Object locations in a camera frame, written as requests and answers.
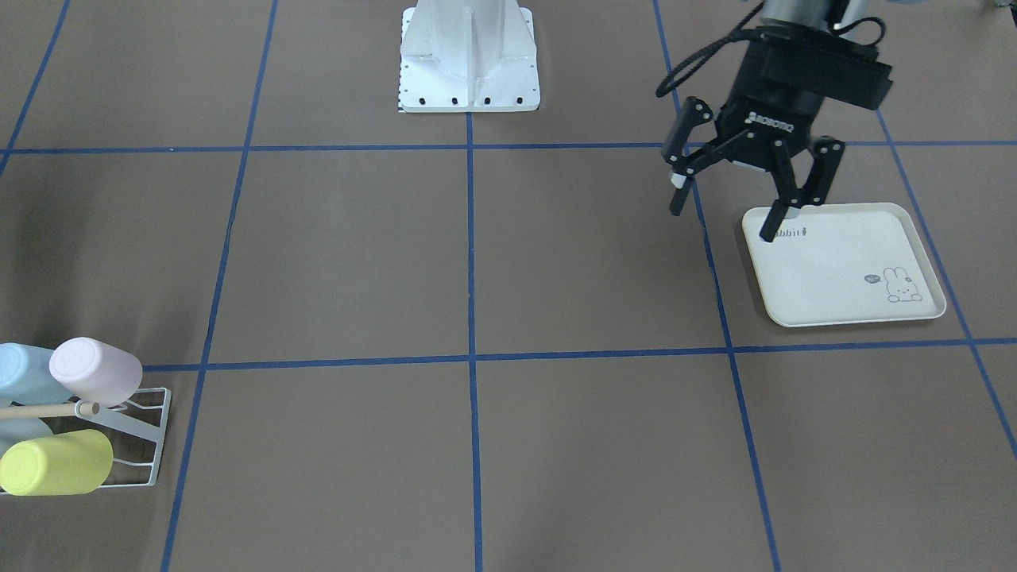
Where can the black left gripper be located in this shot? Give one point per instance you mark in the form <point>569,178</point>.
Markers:
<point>769,111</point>

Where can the pink plastic cup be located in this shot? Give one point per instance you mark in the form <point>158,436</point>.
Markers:
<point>95,371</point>

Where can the yellow plastic cup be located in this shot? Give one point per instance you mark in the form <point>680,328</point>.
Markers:
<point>73,463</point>

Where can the light blue plastic cup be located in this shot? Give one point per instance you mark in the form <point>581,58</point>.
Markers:
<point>25,377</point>

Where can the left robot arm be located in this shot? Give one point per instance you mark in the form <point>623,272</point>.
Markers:
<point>837,17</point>

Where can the cream plastic tray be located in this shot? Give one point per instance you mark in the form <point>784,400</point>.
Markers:
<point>841,264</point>

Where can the white wire cup rack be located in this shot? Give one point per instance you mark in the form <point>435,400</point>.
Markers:
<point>136,429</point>

